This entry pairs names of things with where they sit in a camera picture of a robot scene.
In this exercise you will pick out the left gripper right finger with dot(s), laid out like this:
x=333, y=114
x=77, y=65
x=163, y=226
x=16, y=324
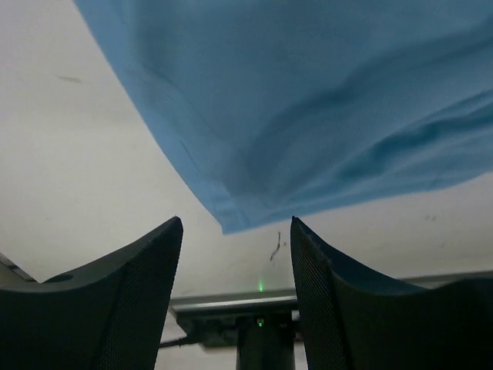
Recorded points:
x=354, y=317

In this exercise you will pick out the aluminium table edge rail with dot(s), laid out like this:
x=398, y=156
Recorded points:
x=8, y=265

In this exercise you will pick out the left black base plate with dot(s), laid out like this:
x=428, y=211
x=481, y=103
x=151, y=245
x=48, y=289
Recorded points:
x=214, y=321

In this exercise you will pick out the light blue shorts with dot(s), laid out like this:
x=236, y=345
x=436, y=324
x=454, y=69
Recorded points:
x=274, y=109

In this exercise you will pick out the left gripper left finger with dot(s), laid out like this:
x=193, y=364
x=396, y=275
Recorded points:
x=107, y=314

